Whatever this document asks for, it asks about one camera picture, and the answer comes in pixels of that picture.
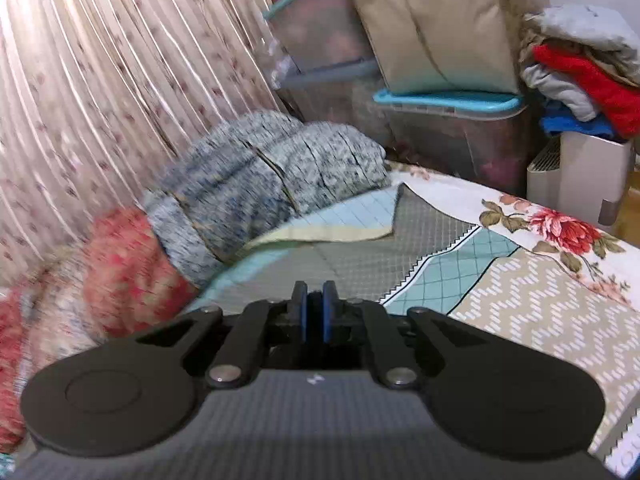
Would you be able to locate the clear bin with grey lid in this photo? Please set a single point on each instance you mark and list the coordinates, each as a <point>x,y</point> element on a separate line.
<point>340,105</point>

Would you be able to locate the grey folded garment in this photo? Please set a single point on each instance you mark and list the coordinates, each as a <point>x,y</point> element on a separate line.
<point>560,87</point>

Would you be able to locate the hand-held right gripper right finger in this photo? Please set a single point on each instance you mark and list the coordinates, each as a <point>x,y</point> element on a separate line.
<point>330,317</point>

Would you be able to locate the printed patchwork bed sheet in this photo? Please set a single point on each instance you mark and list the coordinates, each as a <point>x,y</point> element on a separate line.
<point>525,300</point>

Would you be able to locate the pile of folded clothes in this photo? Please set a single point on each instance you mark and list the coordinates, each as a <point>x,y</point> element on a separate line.
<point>600,85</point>

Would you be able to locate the light blue checked cloth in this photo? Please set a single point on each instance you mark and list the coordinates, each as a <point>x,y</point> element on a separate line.
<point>350,215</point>

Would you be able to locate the floral beige curtain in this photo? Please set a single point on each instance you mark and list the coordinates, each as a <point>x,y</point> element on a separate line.
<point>100,85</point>

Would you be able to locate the beige fabric storage bag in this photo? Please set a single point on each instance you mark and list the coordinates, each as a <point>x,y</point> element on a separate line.
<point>440,25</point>

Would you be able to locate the blue garment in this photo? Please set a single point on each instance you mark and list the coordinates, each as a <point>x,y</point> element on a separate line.
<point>570,124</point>

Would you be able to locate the patchwork floral quilt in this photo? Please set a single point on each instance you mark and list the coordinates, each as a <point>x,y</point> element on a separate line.
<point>250,170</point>

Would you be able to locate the white floor appliance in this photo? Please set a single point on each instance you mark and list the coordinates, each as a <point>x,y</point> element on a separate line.
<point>585,175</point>

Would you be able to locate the light grey garment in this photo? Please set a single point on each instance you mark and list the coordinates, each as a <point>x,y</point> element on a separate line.
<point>585,25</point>

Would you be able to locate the clear bin with teal lid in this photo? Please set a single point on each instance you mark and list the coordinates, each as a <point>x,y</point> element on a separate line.
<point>450,145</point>
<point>320,30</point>

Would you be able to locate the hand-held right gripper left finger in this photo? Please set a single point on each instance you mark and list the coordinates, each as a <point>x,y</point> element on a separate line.
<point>300,317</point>

